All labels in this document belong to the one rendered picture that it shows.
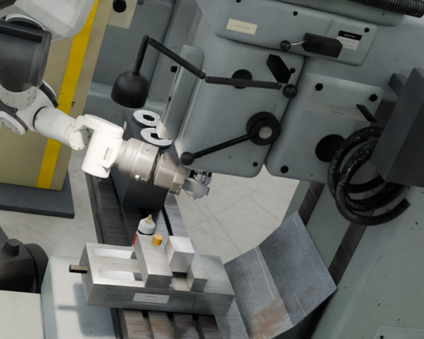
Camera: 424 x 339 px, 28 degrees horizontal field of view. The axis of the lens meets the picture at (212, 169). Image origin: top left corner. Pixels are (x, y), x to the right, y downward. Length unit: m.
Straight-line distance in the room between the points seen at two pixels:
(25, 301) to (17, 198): 1.67
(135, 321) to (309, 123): 0.60
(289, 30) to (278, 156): 0.29
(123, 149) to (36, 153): 1.98
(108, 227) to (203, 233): 1.87
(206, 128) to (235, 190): 2.78
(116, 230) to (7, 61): 0.63
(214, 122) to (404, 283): 0.60
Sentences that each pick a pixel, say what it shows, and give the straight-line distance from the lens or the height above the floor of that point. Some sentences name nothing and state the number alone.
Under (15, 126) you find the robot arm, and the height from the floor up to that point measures 1.18.
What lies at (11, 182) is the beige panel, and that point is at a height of 0.04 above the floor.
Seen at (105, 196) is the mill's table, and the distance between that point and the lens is 2.35.
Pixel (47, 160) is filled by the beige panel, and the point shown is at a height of 0.19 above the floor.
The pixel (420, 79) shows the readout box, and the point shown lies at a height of 1.72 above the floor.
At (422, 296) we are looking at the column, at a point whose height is 1.15.
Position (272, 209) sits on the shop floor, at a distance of 4.49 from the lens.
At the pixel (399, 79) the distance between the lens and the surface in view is 1.80.
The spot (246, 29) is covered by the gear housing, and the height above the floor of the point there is 1.66.
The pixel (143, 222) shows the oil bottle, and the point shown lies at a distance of 2.13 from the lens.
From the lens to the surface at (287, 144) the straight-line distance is 1.80.
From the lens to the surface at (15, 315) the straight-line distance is 2.20.
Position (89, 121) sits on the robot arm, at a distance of 1.94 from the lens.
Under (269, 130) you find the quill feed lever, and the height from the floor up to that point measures 1.46.
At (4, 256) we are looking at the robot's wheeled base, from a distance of 2.58.
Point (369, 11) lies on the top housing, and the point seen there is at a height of 1.76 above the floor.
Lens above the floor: 2.18
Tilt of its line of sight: 28 degrees down
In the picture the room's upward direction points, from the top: 20 degrees clockwise
